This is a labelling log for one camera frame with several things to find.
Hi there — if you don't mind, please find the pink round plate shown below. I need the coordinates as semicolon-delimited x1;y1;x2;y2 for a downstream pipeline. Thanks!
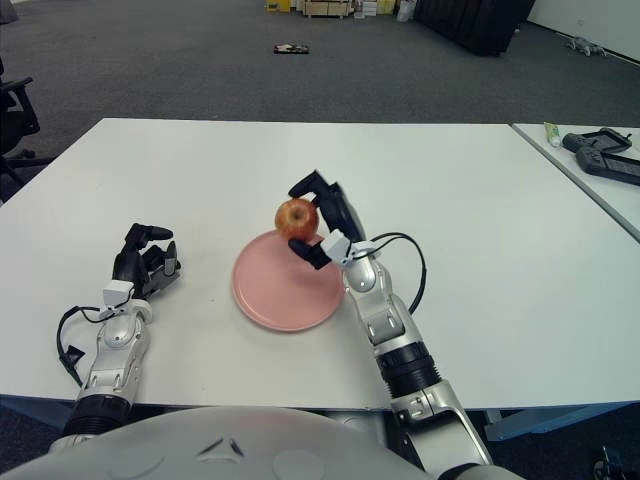
231;230;347;334

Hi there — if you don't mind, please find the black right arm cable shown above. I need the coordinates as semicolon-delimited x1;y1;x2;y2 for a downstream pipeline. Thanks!
349;231;429;315

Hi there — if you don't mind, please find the black office chair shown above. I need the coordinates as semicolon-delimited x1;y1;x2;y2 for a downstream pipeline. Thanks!
0;59;51;201

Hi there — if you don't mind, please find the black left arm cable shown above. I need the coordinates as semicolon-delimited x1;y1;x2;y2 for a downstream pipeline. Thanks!
55;305;112;387

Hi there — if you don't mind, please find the grey robot dog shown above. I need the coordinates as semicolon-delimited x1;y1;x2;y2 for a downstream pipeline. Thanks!
567;35;610;57

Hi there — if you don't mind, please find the black draped curtain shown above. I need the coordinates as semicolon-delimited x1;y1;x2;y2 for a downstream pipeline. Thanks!
413;0;536;58

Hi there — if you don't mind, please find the grey robot torso shell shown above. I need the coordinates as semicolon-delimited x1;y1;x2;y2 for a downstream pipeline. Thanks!
0;405;436;480

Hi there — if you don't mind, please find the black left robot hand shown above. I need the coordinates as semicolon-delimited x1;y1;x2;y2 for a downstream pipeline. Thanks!
111;222;183;301

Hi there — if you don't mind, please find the red yellow apple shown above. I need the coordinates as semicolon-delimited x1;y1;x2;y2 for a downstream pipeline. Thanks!
274;198;320;240

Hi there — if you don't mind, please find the black handheld controller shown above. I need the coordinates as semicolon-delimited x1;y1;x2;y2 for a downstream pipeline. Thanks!
575;147;640;187
561;127;633;154

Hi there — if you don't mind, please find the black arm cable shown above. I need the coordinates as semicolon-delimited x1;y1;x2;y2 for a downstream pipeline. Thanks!
349;231;429;315
55;305;112;387

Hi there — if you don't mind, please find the wooden pallet crate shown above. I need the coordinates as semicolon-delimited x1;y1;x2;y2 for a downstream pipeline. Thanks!
301;0;351;20

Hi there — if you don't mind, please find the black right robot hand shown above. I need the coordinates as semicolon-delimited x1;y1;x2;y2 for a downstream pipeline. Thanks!
287;169;367;271

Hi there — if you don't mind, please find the blue table frame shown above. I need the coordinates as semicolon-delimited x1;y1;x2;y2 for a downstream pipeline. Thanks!
0;394;640;442

